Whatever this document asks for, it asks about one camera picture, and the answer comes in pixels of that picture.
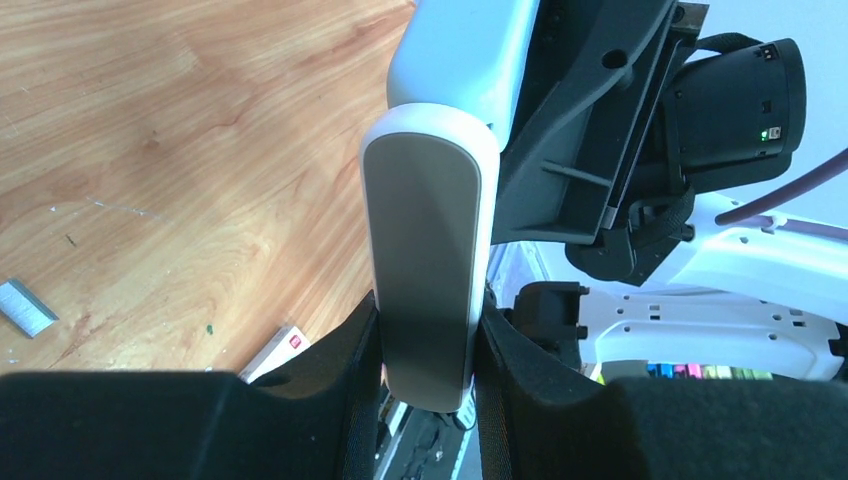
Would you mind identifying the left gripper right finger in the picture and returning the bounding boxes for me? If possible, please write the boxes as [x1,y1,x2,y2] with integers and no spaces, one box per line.
[475,308,847,479]

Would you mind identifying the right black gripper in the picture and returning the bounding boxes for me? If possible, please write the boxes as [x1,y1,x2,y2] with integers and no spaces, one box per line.
[492,1,807,286]

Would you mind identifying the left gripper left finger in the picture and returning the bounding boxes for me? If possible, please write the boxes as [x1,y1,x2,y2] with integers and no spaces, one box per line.
[1,294,382,479]

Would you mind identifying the white staple box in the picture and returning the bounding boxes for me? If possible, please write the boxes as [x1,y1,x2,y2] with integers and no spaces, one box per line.
[239,325,312,384]

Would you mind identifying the white stapler body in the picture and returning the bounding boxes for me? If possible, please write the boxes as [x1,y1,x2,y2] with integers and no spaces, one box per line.
[359,1,539,413]

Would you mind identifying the grey staple strips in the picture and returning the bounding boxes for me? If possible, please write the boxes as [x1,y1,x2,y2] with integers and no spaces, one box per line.
[1,278,59,339]

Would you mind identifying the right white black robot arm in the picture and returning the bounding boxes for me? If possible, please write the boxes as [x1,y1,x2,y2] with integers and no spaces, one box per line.
[492,1,847,380]

